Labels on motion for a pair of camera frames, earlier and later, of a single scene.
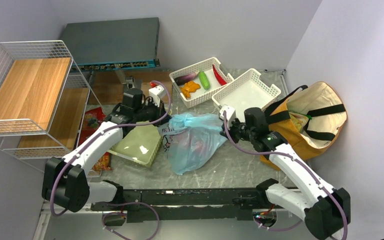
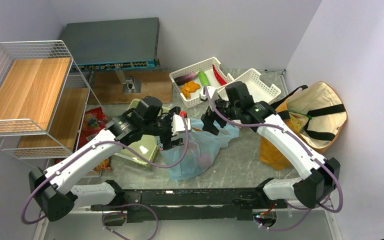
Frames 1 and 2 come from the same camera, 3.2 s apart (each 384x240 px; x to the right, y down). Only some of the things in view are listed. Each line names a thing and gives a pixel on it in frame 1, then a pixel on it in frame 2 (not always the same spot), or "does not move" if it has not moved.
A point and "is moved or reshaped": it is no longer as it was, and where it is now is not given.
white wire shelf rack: (33, 99) does not move
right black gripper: (231, 127) to (209, 118)
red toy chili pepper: (222, 81) does not move
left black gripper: (160, 116) to (166, 141)
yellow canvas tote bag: (309, 118) does not move
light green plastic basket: (140, 143) does not move
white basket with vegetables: (197, 82) does not move
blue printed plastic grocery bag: (190, 140) is moved or reshaped
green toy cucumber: (204, 80) does not move
